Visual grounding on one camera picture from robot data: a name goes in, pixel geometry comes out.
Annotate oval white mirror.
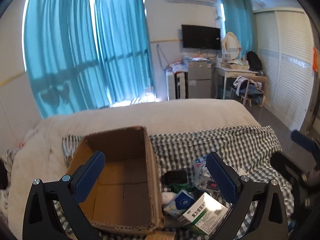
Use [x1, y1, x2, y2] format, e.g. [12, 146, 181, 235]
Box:
[221, 32, 242, 62]

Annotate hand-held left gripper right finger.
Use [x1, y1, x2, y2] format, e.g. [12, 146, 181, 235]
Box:
[206, 151, 289, 240]

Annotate dark small case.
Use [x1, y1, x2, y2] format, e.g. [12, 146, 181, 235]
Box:
[160, 170, 188, 186]

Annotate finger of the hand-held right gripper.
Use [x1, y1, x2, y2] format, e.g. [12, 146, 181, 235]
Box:
[271, 152, 308, 188]
[291, 129, 320, 157]

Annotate black backpack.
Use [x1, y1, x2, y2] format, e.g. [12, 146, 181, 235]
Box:
[246, 51, 262, 71]

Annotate brown cardboard box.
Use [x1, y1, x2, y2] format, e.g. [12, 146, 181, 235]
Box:
[65, 126, 177, 240]

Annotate hanging wall cable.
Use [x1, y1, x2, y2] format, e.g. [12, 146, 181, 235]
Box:
[157, 44, 168, 68]

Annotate wide blue curtain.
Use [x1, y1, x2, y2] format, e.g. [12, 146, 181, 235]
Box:
[24, 0, 110, 119]

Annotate clear plastic bag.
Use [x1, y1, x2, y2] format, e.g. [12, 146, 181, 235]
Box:
[140, 86, 160, 103]

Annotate white plastic drawer cabinet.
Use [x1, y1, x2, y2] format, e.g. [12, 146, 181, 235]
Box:
[166, 71, 188, 100]

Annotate green foil packet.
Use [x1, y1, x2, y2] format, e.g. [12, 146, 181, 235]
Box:
[167, 182, 198, 195]

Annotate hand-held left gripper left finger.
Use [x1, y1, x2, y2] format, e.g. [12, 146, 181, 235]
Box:
[22, 151, 106, 240]

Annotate white desk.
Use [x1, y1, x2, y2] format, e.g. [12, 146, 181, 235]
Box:
[214, 65, 259, 100]

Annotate pile of plastic bags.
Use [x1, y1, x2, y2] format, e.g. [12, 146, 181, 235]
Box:
[167, 54, 190, 73]

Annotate grey white checked sheet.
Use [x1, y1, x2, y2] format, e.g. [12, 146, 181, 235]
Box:
[62, 125, 293, 240]

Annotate plastic bag of cotton balls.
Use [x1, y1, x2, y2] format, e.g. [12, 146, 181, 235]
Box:
[192, 156, 225, 193]

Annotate wooden chair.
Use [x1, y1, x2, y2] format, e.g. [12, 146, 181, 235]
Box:
[230, 76, 268, 107]

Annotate white plastic bottle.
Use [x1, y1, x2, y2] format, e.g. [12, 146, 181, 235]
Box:
[161, 191, 177, 207]

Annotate blue white small box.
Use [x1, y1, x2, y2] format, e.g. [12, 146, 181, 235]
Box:
[163, 189, 196, 215]

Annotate white louvred wardrobe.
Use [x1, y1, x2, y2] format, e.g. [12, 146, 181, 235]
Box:
[254, 7, 317, 133]

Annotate silver mini fridge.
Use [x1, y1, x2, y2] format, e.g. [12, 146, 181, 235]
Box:
[187, 60, 213, 99]

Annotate black wall television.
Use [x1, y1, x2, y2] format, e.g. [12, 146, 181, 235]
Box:
[181, 24, 221, 51]

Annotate green white medicine box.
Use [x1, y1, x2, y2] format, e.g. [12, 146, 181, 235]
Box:
[178, 192, 235, 235]

